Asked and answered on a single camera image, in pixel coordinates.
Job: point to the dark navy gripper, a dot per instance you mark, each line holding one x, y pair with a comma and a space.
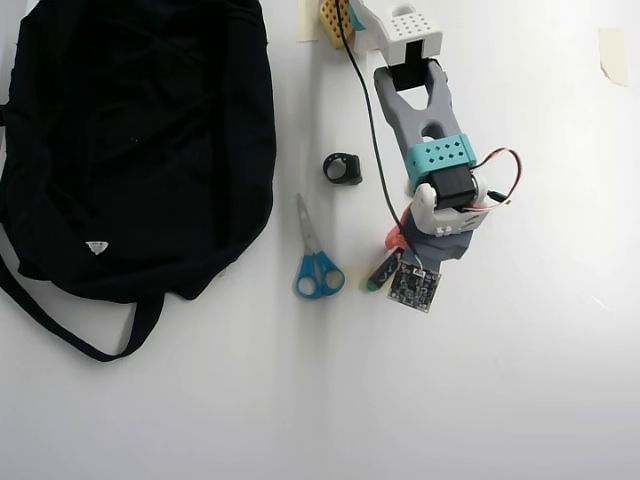
442, 248

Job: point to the green black marker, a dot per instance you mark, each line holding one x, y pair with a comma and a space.
382, 275

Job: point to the white grey teal robot arm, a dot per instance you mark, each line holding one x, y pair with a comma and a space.
430, 150

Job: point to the white teal robot base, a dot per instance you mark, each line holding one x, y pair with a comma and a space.
362, 40

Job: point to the black fabric bag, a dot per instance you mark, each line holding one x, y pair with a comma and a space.
140, 150

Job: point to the yellow perforated block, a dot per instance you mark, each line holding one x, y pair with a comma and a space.
330, 22

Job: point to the bare camera circuit board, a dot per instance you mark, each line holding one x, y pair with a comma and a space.
415, 287

